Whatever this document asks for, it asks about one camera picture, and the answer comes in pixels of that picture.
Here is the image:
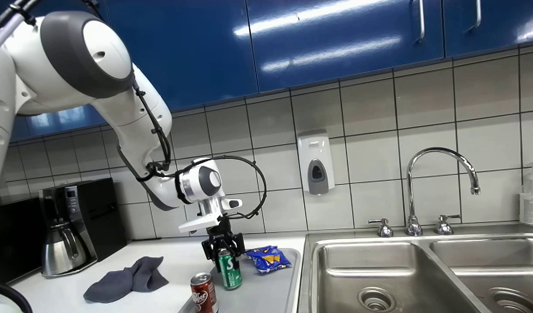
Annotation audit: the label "black coffee maker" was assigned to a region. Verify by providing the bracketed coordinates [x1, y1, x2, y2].
[42, 177, 129, 260]

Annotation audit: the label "steel coffee carafe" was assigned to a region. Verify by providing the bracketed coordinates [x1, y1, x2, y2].
[44, 222, 91, 276]

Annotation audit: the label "black microwave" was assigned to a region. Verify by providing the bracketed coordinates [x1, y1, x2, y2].
[0, 197, 45, 283]

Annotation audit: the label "blue chips bag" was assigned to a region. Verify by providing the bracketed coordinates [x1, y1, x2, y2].
[247, 244, 292, 274]

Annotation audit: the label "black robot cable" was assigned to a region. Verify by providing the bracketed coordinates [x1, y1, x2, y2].
[117, 79, 269, 222]

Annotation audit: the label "chrome sink faucet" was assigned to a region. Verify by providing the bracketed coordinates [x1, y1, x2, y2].
[367, 145, 483, 237]

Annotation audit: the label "white soap dispenser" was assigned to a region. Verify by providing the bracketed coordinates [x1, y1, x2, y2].
[299, 131, 335, 194]

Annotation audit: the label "dark grey cloth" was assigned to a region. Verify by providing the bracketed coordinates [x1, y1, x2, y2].
[84, 255, 169, 302]

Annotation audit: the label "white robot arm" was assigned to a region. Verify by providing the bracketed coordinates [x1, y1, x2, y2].
[0, 3, 242, 248]

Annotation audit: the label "stainless steel double sink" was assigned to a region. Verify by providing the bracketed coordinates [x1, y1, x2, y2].
[299, 232, 533, 313]

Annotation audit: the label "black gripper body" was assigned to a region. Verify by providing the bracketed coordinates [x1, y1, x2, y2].
[203, 215, 238, 257]

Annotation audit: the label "green soda can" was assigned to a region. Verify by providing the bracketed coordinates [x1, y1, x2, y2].
[219, 248, 243, 290]

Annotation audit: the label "blue upper cabinets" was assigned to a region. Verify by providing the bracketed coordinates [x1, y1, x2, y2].
[0, 0, 533, 143]

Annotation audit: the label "red soda can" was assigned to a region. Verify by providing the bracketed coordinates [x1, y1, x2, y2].
[191, 272, 219, 313]

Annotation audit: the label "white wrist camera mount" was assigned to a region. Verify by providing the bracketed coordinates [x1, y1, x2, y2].
[179, 197, 243, 232]

